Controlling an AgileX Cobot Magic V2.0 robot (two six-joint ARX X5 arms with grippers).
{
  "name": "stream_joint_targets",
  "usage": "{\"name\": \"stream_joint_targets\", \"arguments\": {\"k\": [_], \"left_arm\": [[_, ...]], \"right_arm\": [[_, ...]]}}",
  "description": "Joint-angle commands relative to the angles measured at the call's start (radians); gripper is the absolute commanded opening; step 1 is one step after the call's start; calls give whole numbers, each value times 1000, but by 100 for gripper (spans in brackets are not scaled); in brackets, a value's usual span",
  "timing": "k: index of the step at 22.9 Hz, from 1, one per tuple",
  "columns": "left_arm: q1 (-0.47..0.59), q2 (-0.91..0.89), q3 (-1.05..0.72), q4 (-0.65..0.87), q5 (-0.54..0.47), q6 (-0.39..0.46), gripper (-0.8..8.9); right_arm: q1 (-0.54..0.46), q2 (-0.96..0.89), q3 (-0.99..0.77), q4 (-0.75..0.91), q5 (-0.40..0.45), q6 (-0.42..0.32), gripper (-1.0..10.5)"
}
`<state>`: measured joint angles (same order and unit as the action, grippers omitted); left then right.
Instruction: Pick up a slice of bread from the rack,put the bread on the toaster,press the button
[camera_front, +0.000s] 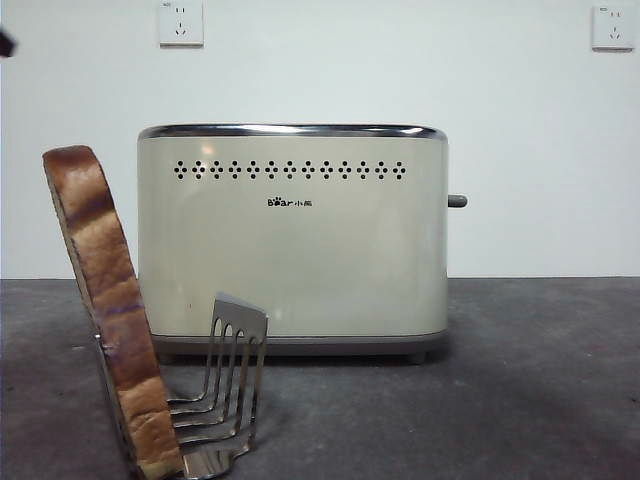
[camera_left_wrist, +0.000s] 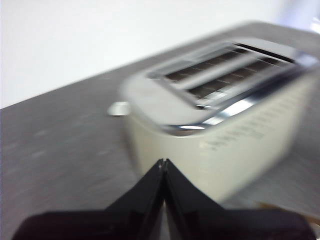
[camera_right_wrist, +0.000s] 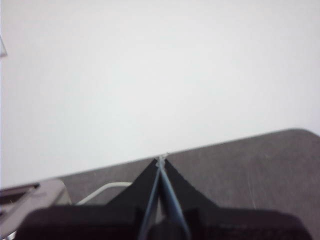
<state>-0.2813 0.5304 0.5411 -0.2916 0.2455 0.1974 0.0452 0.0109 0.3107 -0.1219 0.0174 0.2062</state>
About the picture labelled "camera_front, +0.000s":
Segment brown-crusted bread slice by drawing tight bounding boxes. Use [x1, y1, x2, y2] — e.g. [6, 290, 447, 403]
[42, 144, 184, 480]

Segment white wall socket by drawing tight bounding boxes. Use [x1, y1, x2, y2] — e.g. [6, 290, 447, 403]
[159, 0, 205, 49]
[591, 4, 636, 52]

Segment cream two-slot toaster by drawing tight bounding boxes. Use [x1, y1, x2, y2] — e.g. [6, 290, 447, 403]
[135, 123, 450, 365]

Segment shiny metal bread rack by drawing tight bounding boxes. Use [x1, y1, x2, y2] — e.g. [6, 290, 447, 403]
[92, 292, 270, 480]

